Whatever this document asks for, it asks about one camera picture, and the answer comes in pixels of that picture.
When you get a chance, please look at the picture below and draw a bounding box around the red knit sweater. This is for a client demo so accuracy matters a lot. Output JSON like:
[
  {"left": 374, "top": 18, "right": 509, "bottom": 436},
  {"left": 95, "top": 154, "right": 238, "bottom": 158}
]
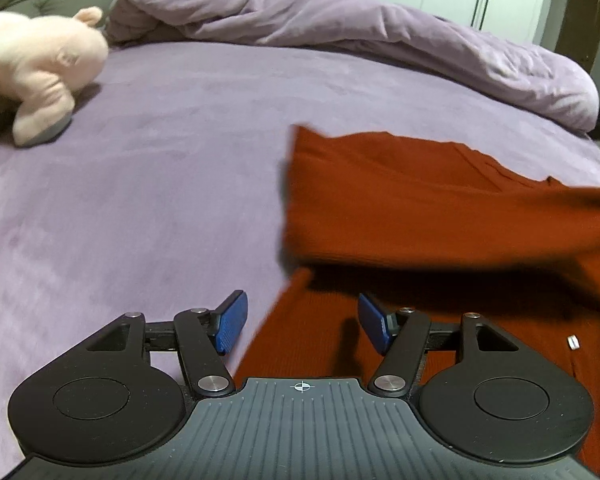
[{"left": 235, "top": 125, "right": 600, "bottom": 478}]

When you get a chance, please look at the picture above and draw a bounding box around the purple duvet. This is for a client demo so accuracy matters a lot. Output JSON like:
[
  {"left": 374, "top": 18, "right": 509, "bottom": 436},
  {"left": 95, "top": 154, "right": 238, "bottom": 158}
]
[{"left": 102, "top": 0, "right": 600, "bottom": 135}]

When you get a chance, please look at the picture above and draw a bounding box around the brown wooden post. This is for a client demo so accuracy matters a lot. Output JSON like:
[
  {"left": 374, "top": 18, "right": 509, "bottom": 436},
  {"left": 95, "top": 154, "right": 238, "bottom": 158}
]
[{"left": 554, "top": 0, "right": 600, "bottom": 75}]

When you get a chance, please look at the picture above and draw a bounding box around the purple bed sheet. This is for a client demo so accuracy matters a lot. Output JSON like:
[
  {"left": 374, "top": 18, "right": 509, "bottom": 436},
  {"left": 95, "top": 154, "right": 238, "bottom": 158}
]
[{"left": 0, "top": 40, "right": 600, "bottom": 480}]

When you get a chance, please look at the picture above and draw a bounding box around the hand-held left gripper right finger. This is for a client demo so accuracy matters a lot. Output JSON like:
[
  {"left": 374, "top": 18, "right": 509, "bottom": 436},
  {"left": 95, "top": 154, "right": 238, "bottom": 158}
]
[{"left": 357, "top": 292, "right": 531, "bottom": 398}]

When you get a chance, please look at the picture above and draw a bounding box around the pink plush toy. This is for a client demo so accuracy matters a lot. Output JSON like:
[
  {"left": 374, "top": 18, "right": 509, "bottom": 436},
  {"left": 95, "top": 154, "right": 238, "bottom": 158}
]
[{"left": 0, "top": 6, "right": 110, "bottom": 148}]

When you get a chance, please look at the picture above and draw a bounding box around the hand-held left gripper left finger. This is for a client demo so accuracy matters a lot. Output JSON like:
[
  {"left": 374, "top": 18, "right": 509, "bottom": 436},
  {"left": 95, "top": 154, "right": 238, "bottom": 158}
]
[{"left": 75, "top": 290, "right": 249, "bottom": 398}]

